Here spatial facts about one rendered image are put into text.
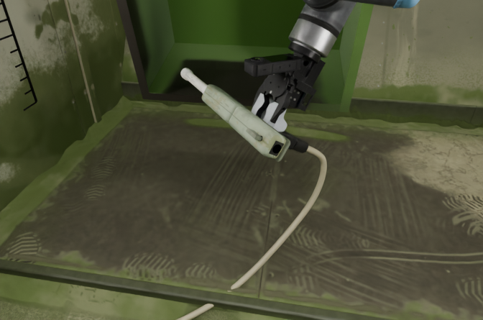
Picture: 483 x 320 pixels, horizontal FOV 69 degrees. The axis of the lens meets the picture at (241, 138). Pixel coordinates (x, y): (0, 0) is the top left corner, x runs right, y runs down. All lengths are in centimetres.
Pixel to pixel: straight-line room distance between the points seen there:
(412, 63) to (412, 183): 66
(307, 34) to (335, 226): 72
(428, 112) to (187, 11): 125
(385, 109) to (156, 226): 123
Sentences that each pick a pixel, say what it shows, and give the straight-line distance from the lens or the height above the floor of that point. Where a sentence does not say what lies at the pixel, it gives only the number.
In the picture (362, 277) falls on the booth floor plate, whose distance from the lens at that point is 114.
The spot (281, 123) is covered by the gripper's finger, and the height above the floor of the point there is 55.
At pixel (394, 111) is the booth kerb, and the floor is 11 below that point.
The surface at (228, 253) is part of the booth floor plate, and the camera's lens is 114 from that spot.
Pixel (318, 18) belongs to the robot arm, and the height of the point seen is 75.
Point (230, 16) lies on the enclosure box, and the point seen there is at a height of 64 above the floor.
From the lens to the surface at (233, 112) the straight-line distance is 75.
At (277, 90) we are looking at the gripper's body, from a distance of 73.
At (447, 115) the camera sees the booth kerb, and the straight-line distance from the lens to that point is 198.
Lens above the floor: 91
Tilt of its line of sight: 32 degrees down
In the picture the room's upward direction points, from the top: straight up
